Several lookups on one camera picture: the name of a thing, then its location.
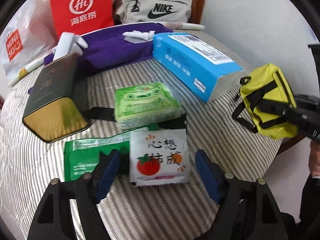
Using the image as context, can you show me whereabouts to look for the green snack packet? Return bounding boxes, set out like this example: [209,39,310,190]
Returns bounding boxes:
[63,123,161,183]

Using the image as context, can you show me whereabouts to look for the yellow small bag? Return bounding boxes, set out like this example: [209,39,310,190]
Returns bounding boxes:
[232,63,298,140]

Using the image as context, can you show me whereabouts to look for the white tomato print sachet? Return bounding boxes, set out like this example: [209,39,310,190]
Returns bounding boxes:
[129,129,190,186]

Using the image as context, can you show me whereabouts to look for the green wet wipes pack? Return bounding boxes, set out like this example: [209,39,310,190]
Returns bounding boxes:
[114,82,184,130]

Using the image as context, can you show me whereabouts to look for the dark green gold tin box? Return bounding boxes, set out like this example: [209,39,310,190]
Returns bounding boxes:
[22,53,88,143]

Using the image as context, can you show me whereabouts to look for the blue tissue box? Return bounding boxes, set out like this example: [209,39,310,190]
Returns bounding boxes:
[153,33,245,103]

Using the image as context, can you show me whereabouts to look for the white cotton glove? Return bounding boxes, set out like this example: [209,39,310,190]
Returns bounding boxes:
[53,34,89,55]

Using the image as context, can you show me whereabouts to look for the white mesh drawstring pouch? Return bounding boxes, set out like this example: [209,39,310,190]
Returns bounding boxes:
[124,37,152,44]

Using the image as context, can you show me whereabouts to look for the person's right hand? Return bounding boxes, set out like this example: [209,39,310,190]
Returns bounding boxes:
[309,140,320,178]

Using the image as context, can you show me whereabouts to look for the purple towel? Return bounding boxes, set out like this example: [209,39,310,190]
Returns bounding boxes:
[27,22,175,94]

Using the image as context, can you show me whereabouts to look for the rolled patterned paper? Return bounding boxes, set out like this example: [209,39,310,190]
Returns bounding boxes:
[8,21,205,88]

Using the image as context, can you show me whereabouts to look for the white Miniso plastic bag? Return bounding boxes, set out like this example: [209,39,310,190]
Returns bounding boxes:
[1,0,57,80]

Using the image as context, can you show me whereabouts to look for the grey Nike bag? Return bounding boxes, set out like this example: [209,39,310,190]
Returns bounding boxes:
[113,0,191,24]

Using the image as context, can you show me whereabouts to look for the red Haidilao paper bag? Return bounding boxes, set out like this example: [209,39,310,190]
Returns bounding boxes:
[50,0,114,37]

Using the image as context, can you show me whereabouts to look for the brown wooden door frame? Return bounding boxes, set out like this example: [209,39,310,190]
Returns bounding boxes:
[189,0,205,24]

